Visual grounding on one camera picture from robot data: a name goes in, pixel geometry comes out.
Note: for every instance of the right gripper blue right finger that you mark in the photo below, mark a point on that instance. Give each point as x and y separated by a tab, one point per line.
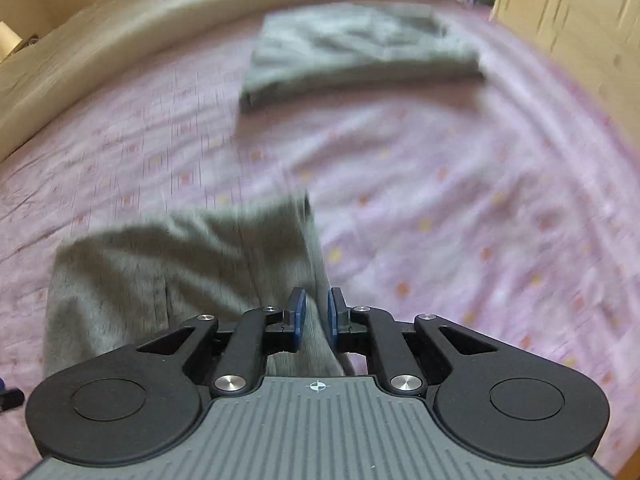
348	326

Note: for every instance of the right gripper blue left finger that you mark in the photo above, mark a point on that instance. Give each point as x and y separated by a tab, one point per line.
285	327

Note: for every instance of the grey pants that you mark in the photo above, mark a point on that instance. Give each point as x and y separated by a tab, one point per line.
121	285

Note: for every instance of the pink patterned bed sheet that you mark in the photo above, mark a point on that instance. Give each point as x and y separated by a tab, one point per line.
507	203

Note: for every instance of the folded grey garment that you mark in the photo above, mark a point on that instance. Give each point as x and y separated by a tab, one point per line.
345	45

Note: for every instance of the cream pillow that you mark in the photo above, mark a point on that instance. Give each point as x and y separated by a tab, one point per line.
40	82

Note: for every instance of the wooden wardrobe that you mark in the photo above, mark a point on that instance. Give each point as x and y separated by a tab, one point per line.
597	41

